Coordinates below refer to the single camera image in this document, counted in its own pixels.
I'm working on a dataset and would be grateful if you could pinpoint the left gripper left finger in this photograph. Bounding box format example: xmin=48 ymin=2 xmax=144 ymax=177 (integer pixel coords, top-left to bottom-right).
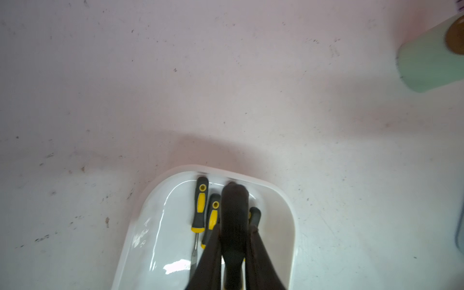
xmin=186 ymin=224 xmax=222 ymax=290

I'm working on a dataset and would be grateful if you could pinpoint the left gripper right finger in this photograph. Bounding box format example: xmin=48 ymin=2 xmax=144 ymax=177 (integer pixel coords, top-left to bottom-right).
xmin=245 ymin=225 xmax=286 ymax=290

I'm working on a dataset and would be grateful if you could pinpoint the black yellow file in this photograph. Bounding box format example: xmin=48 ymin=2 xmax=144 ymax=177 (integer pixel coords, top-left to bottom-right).
xmin=201 ymin=193 xmax=221 ymax=249
xmin=248 ymin=207 xmax=262 ymax=227
xmin=220 ymin=182 xmax=249 ymax=290
xmin=189 ymin=176 xmax=209 ymax=280

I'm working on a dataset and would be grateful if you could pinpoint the white plastic storage tray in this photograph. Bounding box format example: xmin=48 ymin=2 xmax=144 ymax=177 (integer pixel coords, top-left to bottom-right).
xmin=112 ymin=165 xmax=299 ymax=290

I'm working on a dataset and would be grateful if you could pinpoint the green pen cup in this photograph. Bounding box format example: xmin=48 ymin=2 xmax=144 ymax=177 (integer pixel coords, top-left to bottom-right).
xmin=396 ymin=13 xmax=464 ymax=93

